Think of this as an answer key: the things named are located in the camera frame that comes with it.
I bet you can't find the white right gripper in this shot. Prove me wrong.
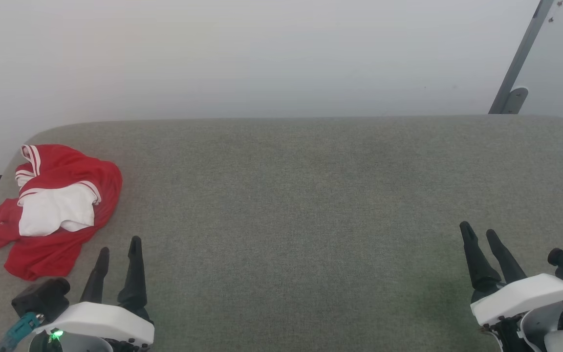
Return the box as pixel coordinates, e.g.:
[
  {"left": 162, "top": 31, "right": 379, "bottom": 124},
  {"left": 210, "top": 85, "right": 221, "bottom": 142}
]
[{"left": 459, "top": 221, "right": 563, "bottom": 327}]

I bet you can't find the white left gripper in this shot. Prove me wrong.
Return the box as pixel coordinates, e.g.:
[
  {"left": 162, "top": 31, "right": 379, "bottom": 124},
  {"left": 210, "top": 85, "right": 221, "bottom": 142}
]
[{"left": 32, "top": 236, "right": 155, "bottom": 352}]

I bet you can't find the red and white garment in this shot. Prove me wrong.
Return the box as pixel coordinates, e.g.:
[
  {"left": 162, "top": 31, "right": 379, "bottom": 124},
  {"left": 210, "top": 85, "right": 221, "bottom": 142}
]
[{"left": 0, "top": 144, "right": 123, "bottom": 282}]

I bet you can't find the teal left camera connector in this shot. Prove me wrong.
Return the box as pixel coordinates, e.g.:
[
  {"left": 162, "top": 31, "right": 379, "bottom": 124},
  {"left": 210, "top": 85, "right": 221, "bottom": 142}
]
[{"left": 0, "top": 313, "right": 45, "bottom": 352}]

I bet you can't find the grey pole bracket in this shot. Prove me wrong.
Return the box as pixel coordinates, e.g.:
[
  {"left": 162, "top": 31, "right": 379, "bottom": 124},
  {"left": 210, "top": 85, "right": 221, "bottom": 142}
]
[{"left": 500, "top": 87, "right": 529, "bottom": 114}]

